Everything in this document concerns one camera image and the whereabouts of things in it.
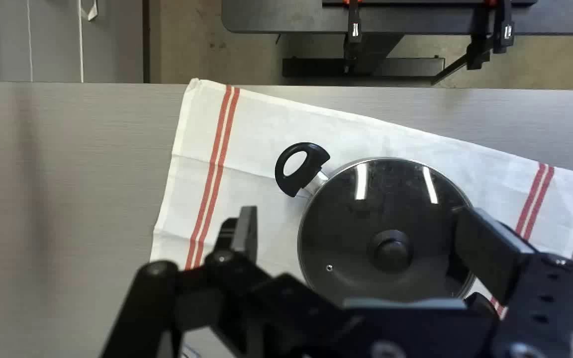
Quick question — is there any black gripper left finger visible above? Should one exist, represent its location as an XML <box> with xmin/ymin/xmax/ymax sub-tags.
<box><xmin>99</xmin><ymin>206</ymin><xmax>342</xmax><ymax>358</ymax></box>

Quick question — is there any black clamp with orange trim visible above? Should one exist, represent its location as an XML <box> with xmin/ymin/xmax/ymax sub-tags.
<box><xmin>342</xmin><ymin>0</ymin><xmax>367</xmax><ymax>70</ymax></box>
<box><xmin>465</xmin><ymin>0</ymin><xmax>495</xmax><ymax>72</ymax></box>
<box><xmin>493</xmin><ymin>0</ymin><xmax>515</xmax><ymax>57</ymax></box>

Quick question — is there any white hanging cord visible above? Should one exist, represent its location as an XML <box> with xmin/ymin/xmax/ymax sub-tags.
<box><xmin>75</xmin><ymin>0</ymin><xmax>101</xmax><ymax>86</ymax></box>

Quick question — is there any dark table with base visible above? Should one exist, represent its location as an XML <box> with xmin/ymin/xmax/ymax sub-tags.
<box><xmin>220</xmin><ymin>0</ymin><xmax>573</xmax><ymax>86</ymax></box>

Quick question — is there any glass lid with black knob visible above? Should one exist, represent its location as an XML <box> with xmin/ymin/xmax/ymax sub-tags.
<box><xmin>294</xmin><ymin>158</ymin><xmax>477</xmax><ymax>309</ymax></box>

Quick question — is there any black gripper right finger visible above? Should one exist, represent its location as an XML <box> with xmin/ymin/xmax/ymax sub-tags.
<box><xmin>453</xmin><ymin>208</ymin><xmax>573</xmax><ymax>358</ymax></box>

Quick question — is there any white towel with red stripes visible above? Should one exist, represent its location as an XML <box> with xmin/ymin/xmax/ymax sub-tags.
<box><xmin>149</xmin><ymin>78</ymin><xmax>573</xmax><ymax>323</ymax></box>

